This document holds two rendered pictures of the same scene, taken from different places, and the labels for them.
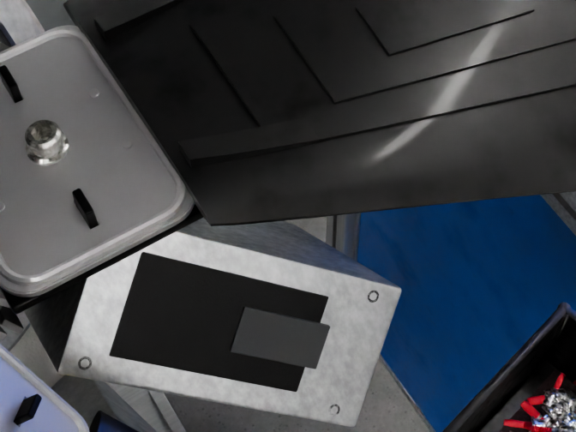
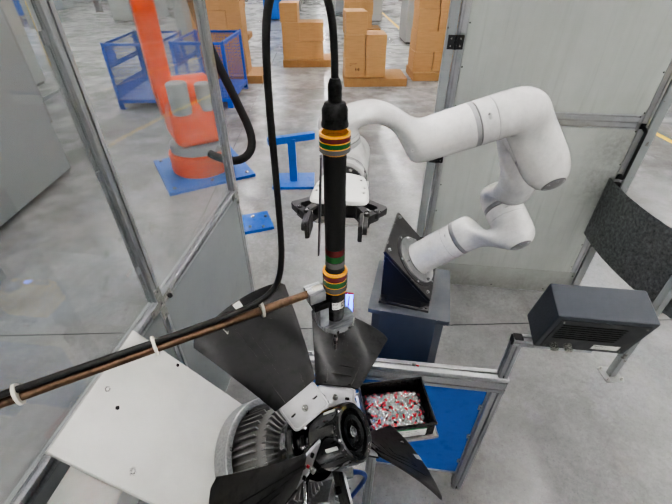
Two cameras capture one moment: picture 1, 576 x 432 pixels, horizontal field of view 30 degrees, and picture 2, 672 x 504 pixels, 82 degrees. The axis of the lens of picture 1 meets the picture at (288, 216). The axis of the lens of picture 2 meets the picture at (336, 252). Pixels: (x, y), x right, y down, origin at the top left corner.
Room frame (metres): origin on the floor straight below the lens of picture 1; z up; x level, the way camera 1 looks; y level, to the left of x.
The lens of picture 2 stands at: (-0.11, 0.49, 2.00)
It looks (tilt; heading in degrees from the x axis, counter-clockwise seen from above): 37 degrees down; 307
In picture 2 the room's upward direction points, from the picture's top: straight up
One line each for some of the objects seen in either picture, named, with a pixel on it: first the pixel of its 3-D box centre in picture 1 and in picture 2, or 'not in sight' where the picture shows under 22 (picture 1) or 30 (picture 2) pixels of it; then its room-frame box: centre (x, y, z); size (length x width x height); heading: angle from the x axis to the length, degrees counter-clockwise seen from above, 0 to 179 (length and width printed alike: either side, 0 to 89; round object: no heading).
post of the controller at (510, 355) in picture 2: not in sight; (509, 356); (-0.09, -0.50, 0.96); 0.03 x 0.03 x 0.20; 30
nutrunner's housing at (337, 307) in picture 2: not in sight; (334, 231); (0.20, 0.08, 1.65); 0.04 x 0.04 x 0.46
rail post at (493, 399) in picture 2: not in sight; (472, 443); (-0.09, -0.50, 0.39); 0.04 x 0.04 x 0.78; 30
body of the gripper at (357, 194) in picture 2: not in sight; (341, 196); (0.25, -0.02, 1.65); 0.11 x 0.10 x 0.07; 120
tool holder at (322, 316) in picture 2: not in sight; (330, 303); (0.20, 0.08, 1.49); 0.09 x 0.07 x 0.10; 65
